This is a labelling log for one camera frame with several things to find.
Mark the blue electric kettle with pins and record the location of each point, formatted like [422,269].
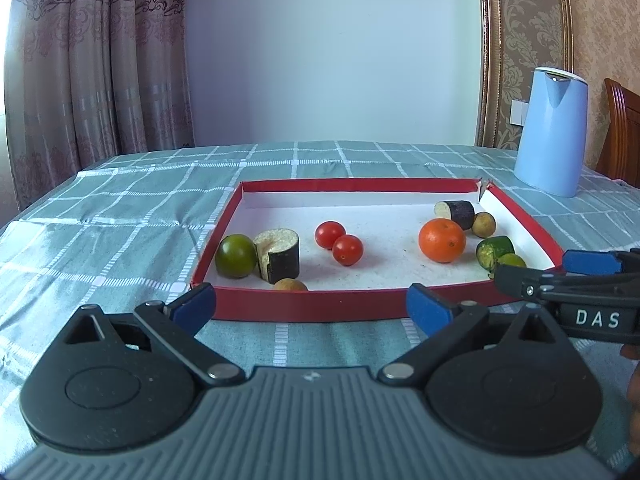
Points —
[550,140]

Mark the large green tomato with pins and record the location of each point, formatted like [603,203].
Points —
[236,256]

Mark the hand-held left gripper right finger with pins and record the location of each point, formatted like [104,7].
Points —
[426,306]

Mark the patterned brown curtain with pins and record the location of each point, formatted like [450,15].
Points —
[90,70]

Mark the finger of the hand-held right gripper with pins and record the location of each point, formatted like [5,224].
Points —
[525,280]
[590,261]

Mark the brown longan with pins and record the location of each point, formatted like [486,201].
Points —
[484,225]
[290,285]

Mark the small eggplant piece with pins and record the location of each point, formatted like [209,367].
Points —
[460,212]

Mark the large eggplant piece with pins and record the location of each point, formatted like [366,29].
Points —
[280,257]

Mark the green checked tablecloth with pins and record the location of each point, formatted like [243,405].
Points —
[125,240]

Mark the red cardboard box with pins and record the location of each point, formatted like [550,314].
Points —
[350,305]

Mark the red cherry tomato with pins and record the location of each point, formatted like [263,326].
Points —
[329,234]
[348,250]

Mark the wooden chair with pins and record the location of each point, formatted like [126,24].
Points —
[622,135]

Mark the small green tomato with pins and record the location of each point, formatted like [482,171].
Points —
[512,260]

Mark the gilded wall panel frame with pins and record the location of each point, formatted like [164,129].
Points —
[492,50]

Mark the person's right hand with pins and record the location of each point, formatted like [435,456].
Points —
[634,390]

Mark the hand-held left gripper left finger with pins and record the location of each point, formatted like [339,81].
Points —
[197,304]

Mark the orange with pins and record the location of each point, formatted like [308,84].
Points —
[442,240]

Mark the green cucumber piece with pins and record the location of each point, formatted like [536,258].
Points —
[492,251]

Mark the white wall switch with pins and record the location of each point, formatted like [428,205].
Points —
[518,112]

